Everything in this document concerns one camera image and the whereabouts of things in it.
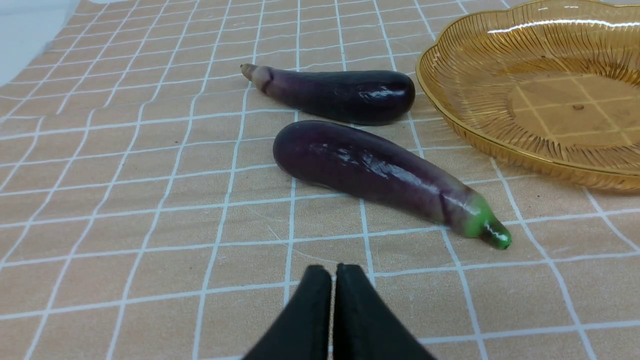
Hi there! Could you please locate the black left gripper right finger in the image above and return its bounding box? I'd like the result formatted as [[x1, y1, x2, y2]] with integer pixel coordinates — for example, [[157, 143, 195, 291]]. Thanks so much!
[[333, 263, 435, 360]]

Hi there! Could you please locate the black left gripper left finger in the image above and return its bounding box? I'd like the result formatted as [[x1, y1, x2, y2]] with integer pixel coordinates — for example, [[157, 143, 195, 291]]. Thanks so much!
[[244, 264, 332, 360]]

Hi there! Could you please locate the purple eggplant green stem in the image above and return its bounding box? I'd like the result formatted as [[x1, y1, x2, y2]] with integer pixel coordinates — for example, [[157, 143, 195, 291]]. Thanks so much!
[[272, 120, 512, 249]]

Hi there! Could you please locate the purple eggplant brown stem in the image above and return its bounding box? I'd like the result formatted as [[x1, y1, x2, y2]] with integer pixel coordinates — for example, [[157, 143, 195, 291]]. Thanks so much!
[[240, 63, 416, 126]]

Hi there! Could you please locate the orange checkered tablecloth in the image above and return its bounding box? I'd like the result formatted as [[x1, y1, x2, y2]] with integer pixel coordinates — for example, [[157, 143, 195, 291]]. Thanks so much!
[[1, 0, 639, 360]]

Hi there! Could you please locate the amber glass plate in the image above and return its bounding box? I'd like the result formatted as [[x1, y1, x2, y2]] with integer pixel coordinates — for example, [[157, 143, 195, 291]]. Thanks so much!
[[416, 0, 640, 194]]

